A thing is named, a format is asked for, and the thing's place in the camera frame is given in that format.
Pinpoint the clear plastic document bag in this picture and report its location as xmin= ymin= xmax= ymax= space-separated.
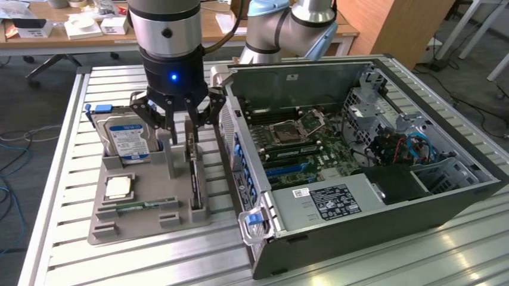
xmin=0 ymin=5 xmax=31 ymax=20

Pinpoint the blue SATA wire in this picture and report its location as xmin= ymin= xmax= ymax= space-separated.
xmin=408 ymin=130 xmax=439 ymax=164

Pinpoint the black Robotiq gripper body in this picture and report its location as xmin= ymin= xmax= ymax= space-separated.
xmin=139 ymin=49 xmax=210 ymax=110

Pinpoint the small white labelled box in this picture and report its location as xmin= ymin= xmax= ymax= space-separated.
xmin=99 ymin=17 xmax=131 ymax=36

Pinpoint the grey plastic parts rack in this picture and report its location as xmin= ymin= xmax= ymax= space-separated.
xmin=87 ymin=122 xmax=214 ymax=247

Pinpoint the brown cardboard box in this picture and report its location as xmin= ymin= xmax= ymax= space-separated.
xmin=230 ymin=0 xmax=252 ymax=28

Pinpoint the black chair base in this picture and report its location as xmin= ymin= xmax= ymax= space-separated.
xmin=23 ymin=53 xmax=121 ymax=88

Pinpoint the silver slotted disk bay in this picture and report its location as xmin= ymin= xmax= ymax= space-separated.
xmin=409 ymin=157 xmax=481 ymax=194

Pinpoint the metal socket cover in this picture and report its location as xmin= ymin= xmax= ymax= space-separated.
xmin=296 ymin=106 xmax=333 ymax=133

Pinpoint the white floor cable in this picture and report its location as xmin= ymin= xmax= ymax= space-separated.
xmin=0 ymin=123 xmax=61 ymax=143

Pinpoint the blue expansion slot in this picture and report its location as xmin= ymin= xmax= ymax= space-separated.
xmin=265 ymin=162 xmax=314 ymax=177

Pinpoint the black wire bundle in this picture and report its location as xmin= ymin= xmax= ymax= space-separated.
xmin=369 ymin=133 xmax=399 ymax=166

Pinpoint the CPU socket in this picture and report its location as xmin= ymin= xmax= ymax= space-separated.
xmin=269 ymin=120 xmax=314 ymax=145

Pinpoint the white box black top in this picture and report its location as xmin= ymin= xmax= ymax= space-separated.
xmin=11 ymin=18 xmax=55 ymax=39

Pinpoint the white table frame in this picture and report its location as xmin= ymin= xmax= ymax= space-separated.
xmin=433 ymin=0 xmax=509 ymax=83

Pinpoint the green loose RAM stick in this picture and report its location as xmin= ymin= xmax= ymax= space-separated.
xmin=98 ymin=196 xmax=177 ymax=213

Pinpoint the low-profile Nvidia graphics card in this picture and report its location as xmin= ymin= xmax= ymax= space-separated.
xmin=185 ymin=115 xmax=202 ymax=211

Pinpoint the green Dell motherboard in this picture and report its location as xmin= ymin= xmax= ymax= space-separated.
xmin=238 ymin=98 xmax=370 ymax=191

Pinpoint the black open PC case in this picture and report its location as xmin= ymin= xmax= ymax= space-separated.
xmin=210 ymin=53 xmax=509 ymax=281

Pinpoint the dark camera cable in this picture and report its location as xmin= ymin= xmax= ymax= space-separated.
xmin=202 ymin=0 xmax=250 ymax=54

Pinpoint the blue floor cable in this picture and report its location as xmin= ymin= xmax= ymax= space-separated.
xmin=0 ymin=142 xmax=32 ymax=256

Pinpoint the silver perforated disk bay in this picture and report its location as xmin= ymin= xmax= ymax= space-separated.
xmin=341 ymin=86 xmax=403 ymax=144

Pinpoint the hard disk in blue caddy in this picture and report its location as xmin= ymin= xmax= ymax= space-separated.
xmin=85 ymin=100 xmax=165 ymax=165

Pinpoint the red wire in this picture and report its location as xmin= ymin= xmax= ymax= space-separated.
xmin=392 ymin=135 xmax=411 ymax=164

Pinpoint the white paper stack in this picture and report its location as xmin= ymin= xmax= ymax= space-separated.
xmin=215 ymin=13 xmax=249 ymax=36

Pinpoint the wooden desk white frame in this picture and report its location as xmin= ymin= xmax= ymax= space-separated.
xmin=0 ymin=0 xmax=141 ymax=57
xmin=198 ymin=0 xmax=361 ymax=65

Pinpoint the grey power supply unit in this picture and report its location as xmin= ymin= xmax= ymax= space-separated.
xmin=270 ymin=173 xmax=387 ymax=232

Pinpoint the silver CPU chip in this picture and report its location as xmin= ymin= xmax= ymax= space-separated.
xmin=103 ymin=176 xmax=135 ymax=200

